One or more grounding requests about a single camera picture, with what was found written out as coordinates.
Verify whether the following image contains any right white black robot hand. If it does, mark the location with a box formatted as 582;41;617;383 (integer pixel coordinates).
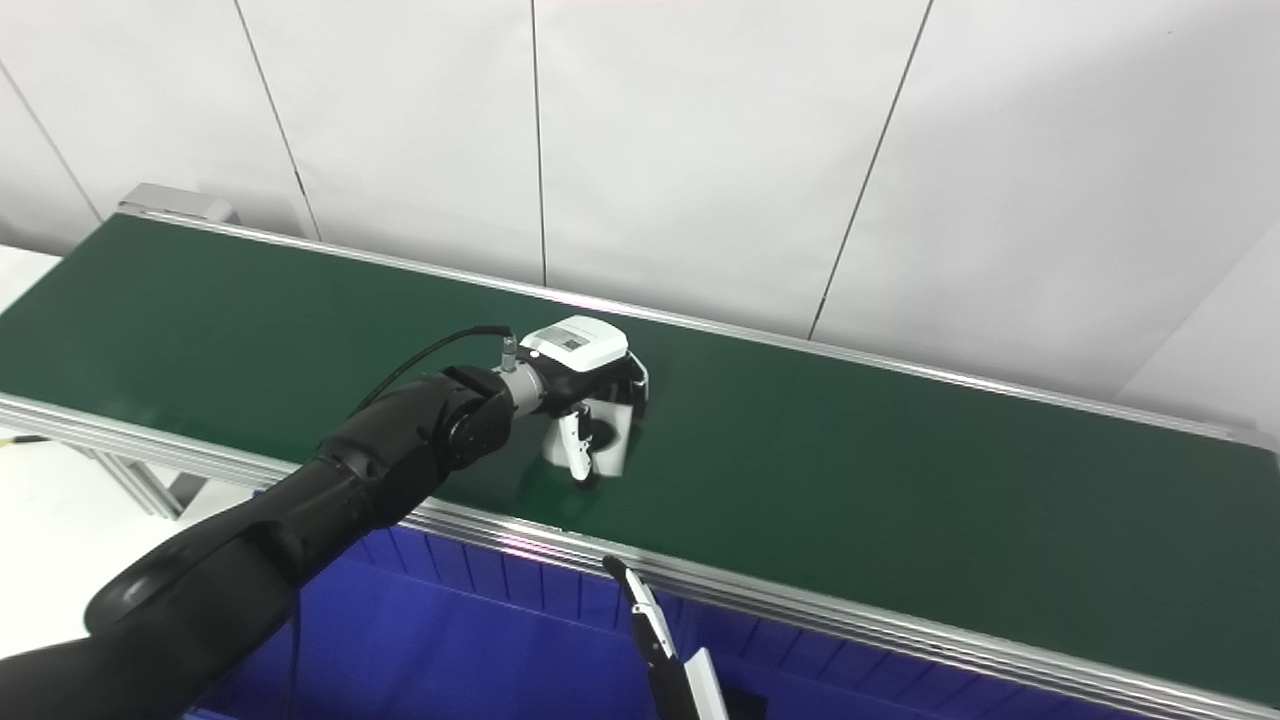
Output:
603;556;732;720

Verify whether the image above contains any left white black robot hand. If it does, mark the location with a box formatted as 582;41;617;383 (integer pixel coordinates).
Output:
518;316;651;491

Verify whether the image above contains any white square part round hole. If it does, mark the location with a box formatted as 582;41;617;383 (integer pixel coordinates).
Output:
543;398;634;479

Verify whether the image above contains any blue plastic bin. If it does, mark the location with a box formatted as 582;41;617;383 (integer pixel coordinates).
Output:
690;598;1136;720
185;520;706;720

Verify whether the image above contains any grey conveyor motor housing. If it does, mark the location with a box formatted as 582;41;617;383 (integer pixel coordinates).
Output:
118;183;237;227

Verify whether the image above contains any aluminium conveyor leg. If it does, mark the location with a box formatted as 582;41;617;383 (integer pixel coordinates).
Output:
75;448;207;520

